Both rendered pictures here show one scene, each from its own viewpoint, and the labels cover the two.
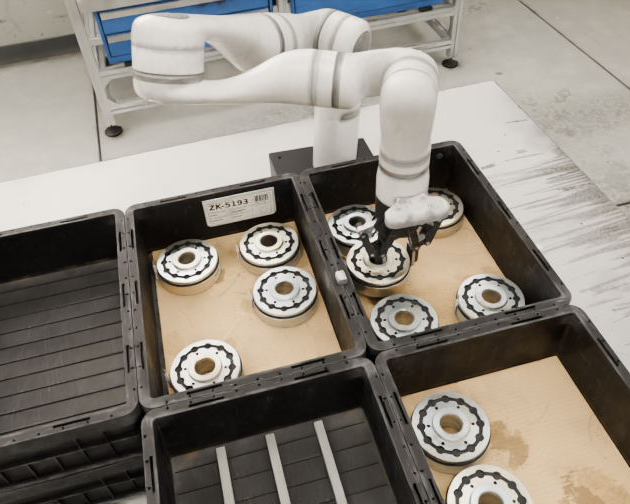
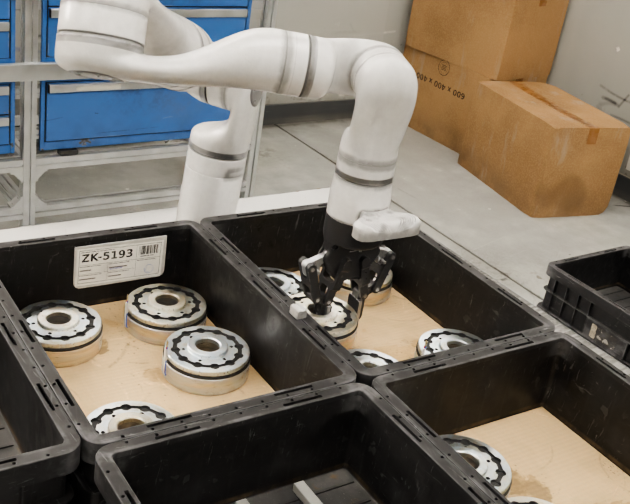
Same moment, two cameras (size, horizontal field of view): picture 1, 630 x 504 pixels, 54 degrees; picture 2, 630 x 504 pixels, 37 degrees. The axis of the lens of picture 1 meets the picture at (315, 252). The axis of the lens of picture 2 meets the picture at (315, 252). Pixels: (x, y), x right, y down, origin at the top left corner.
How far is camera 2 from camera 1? 0.45 m
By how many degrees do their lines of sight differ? 28
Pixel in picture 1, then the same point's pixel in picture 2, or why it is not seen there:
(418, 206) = (389, 218)
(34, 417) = not seen: outside the picture
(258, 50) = (183, 46)
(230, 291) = (123, 361)
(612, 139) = not seen: hidden behind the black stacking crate
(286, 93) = (254, 70)
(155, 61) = (102, 18)
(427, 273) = (369, 338)
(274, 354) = not seen: hidden behind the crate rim
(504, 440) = (520, 485)
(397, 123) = (377, 109)
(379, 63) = (348, 52)
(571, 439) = (589, 478)
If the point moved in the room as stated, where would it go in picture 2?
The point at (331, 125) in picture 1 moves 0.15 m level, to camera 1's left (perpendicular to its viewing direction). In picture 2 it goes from (212, 184) to (113, 185)
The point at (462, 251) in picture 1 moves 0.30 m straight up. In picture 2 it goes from (401, 317) to (445, 113)
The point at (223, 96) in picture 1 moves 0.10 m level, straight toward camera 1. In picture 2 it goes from (178, 68) to (215, 100)
